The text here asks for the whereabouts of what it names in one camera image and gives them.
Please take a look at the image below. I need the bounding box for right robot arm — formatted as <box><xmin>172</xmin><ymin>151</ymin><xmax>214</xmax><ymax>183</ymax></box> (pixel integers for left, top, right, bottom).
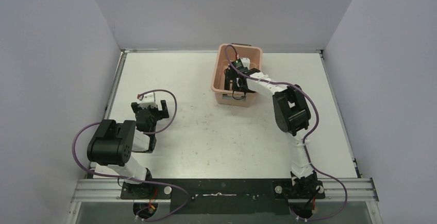
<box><xmin>225</xmin><ymin>59</ymin><xmax>324</xmax><ymax>199</ymax></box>

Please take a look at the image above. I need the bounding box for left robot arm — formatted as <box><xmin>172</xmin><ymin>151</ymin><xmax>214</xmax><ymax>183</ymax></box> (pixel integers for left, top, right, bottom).
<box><xmin>87</xmin><ymin>100</ymin><xmax>170</xmax><ymax>199</ymax></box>

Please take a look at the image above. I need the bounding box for pink plastic bin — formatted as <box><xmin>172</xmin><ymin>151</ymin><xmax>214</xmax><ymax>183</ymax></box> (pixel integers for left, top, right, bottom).
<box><xmin>211</xmin><ymin>43</ymin><xmax>263</xmax><ymax>107</ymax></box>

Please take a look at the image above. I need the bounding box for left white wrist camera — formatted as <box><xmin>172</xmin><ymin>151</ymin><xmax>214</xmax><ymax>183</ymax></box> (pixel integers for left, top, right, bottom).
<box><xmin>137</xmin><ymin>92</ymin><xmax>157</xmax><ymax>109</ymax></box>

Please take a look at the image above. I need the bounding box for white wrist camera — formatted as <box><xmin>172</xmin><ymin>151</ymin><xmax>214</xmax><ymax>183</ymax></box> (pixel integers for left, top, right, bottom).
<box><xmin>240</xmin><ymin>57</ymin><xmax>253</xmax><ymax>68</ymax></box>
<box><xmin>137</xmin><ymin>92</ymin><xmax>157</xmax><ymax>109</ymax></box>

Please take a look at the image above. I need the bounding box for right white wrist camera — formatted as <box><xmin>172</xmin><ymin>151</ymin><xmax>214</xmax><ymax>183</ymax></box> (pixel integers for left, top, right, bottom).
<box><xmin>240</xmin><ymin>57</ymin><xmax>253</xmax><ymax>68</ymax></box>

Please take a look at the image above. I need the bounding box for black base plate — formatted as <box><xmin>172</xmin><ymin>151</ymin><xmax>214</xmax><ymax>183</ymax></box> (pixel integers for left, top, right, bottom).
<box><xmin>120</xmin><ymin>178</ymin><xmax>325</xmax><ymax>215</ymax></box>

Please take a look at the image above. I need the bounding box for aluminium frame rail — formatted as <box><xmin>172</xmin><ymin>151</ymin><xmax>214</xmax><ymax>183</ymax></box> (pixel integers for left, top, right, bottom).
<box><xmin>72</xmin><ymin>178</ymin><xmax>379</xmax><ymax>202</ymax></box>

